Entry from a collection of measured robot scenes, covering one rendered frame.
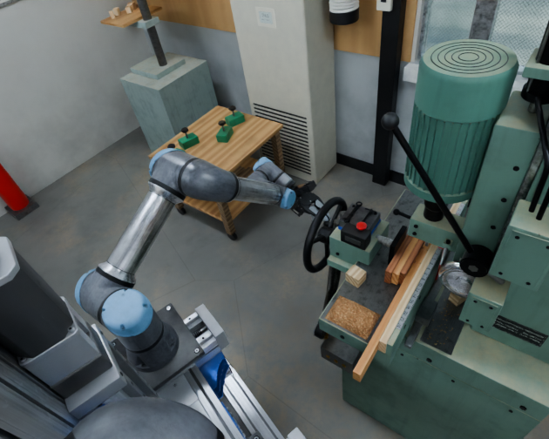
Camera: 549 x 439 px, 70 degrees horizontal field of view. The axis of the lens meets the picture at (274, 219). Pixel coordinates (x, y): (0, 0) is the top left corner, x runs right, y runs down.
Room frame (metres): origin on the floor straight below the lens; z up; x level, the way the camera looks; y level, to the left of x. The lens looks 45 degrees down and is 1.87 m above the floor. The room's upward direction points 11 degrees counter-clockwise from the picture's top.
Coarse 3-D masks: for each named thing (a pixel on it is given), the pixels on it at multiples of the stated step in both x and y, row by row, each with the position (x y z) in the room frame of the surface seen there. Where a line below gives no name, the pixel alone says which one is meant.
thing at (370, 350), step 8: (408, 272) 0.62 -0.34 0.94; (416, 272) 0.62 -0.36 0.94; (408, 280) 0.59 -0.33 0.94; (400, 288) 0.57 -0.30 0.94; (400, 296) 0.55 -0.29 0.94; (392, 304) 0.53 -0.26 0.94; (392, 312) 0.51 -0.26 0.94; (384, 320) 0.49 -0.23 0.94; (376, 328) 0.47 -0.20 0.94; (384, 328) 0.47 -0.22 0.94; (376, 336) 0.45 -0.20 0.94; (368, 344) 0.44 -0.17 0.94; (376, 344) 0.43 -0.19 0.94; (368, 352) 0.42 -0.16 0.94; (360, 360) 0.40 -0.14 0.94; (368, 360) 0.40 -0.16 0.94; (360, 368) 0.38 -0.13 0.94; (360, 376) 0.36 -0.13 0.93
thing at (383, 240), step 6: (402, 228) 0.73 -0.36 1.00; (378, 234) 0.76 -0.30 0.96; (396, 234) 0.72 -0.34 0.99; (402, 234) 0.71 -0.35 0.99; (378, 240) 0.74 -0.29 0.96; (384, 240) 0.73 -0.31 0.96; (390, 240) 0.72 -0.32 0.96; (396, 240) 0.69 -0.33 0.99; (402, 240) 0.71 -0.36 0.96; (390, 246) 0.68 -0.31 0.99; (396, 246) 0.68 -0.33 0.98; (390, 252) 0.68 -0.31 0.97; (390, 258) 0.68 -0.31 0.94
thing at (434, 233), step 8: (416, 216) 0.70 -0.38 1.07; (456, 216) 0.68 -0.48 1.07; (416, 224) 0.69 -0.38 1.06; (424, 224) 0.67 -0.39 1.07; (432, 224) 0.67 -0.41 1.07; (440, 224) 0.66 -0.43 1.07; (448, 224) 0.66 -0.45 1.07; (408, 232) 0.70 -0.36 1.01; (416, 232) 0.69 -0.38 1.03; (424, 232) 0.67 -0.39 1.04; (432, 232) 0.66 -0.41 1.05; (440, 232) 0.64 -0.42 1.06; (448, 232) 0.63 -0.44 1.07; (424, 240) 0.67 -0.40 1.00; (432, 240) 0.65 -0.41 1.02; (440, 240) 0.64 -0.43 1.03; (456, 240) 0.62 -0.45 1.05; (448, 248) 0.63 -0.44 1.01; (456, 248) 0.61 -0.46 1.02
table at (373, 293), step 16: (400, 208) 0.90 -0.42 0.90; (416, 208) 0.89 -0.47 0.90; (400, 224) 0.83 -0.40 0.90; (384, 256) 0.72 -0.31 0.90; (368, 272) 0.67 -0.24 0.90; (384, 272) 0.66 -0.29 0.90; (352, 288) 0.63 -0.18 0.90; (368, 288) 0.62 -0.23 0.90; (384, 288) 0.61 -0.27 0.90; (368, 304) 0.57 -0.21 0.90; (384, 304) 0.56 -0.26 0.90; (320, 320) 0.55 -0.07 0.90; (336, 336) 0.52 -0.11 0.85; (352, 336) 0.48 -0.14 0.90
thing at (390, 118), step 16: (384, 128) 0.64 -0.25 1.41; (400, 144) 0.63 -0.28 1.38; (416, 160) 0.61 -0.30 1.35; (432, 192) 0.57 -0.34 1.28; (448, 208) 0.56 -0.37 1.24; (464, 240) 0.52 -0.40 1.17; (464, 256) 0.50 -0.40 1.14; (480, 256) 0.48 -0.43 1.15; (464, 272) 0.49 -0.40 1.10; (480, 272) 0.47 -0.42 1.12
